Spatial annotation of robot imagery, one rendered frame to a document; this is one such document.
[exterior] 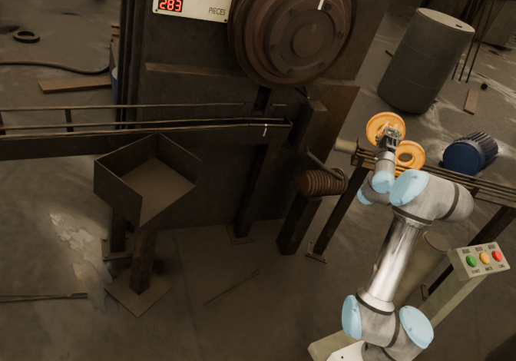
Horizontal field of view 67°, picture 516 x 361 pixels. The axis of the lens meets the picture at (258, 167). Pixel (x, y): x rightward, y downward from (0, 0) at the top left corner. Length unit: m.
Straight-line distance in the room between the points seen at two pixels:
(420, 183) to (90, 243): 1.44
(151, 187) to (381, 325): 0.83
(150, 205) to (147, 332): 0.61
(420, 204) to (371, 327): 0.39
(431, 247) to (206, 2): 1.28
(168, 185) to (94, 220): 0.76
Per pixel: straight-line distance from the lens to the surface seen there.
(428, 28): 4.05
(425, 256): 1.79
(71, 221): 2.06
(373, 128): 1.71
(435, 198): 1.17
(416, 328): 1.31
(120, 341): 1.70
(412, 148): 1.76
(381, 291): 1.23
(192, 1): 1.43
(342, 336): 1.56
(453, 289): 1.80
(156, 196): 1.33
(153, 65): 1.49
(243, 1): 1.33
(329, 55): 1.45
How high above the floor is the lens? 1.51
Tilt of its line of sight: 36 degrees down
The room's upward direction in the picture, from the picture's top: 19 degrees clockwise
